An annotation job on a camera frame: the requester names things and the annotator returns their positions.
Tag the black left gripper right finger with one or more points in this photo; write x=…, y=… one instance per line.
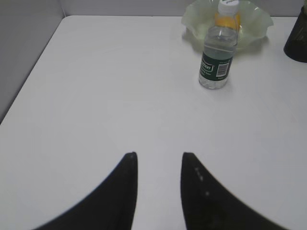
x=245, y=191

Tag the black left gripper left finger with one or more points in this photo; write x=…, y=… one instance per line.
x=111, y=206

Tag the clear plastic water bottle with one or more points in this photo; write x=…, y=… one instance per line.
x=219, y=48

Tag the yellow mango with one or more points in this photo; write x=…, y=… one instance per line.
x=232, y=22

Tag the black mesh pen holder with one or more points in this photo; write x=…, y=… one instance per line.
x=296, y=44

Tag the pale green wavy plate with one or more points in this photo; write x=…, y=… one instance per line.
x=253, y=23

